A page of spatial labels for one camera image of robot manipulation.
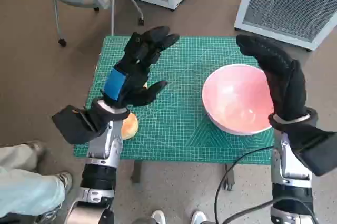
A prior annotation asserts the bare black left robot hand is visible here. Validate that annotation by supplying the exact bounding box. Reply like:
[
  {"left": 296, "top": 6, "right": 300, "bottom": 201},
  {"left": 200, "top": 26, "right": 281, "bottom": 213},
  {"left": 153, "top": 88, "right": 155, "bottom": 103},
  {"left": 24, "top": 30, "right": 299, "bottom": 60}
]
[{"left": 101, "top": 25, "right": 181, "bottom": 109}]

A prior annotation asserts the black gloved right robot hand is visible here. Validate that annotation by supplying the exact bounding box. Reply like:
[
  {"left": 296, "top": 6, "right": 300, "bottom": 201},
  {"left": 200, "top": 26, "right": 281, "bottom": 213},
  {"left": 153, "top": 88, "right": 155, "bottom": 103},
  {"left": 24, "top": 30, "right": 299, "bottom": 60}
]
[{"left": 235, "top": 34, "right": 308, "bottom": 123}]

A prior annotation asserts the pink bowl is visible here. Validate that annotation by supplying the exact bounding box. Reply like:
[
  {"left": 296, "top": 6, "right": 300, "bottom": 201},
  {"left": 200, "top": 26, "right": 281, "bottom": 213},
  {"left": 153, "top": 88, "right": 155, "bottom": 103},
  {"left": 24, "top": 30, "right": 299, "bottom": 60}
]
[{"left": 202, "top": 64, "right": 276, "bottom": 137}]

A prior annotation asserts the grey metal pole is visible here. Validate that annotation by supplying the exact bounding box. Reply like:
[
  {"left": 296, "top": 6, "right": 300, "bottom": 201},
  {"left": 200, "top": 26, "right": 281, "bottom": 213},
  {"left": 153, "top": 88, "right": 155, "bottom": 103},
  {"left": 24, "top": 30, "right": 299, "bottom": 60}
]
[{"left": 110, "top": 0, "right": 116, "bottom": 36}]

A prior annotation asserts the green cutting mat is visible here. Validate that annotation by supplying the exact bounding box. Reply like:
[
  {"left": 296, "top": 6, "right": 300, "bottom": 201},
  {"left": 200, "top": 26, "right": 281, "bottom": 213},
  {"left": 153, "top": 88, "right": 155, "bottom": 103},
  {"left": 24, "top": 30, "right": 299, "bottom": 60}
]
[{"left": 73, "top": 36, "right": 276, "bottom": 165}]

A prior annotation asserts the white mesh cabinet red light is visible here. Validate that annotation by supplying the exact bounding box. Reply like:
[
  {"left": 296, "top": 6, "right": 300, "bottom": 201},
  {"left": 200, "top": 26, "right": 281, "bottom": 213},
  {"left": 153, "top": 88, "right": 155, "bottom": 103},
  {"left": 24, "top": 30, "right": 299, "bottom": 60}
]
[{"left": 233, "top": 0, "right": 337, "bottom": 52}]

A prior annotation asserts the black table leg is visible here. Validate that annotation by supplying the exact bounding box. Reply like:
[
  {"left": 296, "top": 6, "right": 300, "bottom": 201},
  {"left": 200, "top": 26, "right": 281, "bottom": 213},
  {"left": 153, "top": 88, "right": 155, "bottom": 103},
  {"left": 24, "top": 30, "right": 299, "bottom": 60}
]
[
  {"left": 131, "top": 160, "right": 143, "bottom": 184},
  {"left": 223, "top": 164, "right": 236, "bottom": 191}
]

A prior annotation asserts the white shoe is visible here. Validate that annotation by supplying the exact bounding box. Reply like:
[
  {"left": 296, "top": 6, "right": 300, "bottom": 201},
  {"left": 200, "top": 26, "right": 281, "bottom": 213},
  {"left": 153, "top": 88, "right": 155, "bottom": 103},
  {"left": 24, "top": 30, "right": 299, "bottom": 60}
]
[
  {"left": 191, "top": 210, "right": 209, "bottom": 224},
  {"left": 151, "top": 210, "right": 166, "bottom": 224}
]

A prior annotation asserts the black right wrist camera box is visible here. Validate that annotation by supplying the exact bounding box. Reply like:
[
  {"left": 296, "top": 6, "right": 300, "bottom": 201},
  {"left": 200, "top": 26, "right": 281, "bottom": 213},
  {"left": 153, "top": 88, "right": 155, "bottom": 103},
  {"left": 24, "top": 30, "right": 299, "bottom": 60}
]
[{"left": 289, "top": 126, "right": 337, "bottom": 177}]

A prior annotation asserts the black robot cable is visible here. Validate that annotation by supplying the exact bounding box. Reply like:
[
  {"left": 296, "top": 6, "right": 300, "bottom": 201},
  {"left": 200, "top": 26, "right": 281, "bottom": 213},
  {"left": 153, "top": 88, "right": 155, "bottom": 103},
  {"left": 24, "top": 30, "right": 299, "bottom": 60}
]
[
  {"left": 222, "top": 197, "right": 316, "bottom": 224},
  {"left": 214, "top": 145, "right": 276, "bottom": 224}
]

